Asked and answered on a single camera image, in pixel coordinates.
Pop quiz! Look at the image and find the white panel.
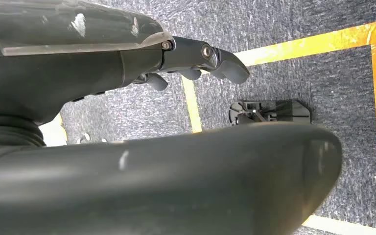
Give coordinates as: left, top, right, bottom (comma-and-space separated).
39, 114, 68, 147

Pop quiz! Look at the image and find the robot left arm ribbed sleeve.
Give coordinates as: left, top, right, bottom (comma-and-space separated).
0, 116, 47, 166

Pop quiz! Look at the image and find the black plastic floor bracket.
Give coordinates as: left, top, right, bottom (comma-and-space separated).
228, 98, 312, 126

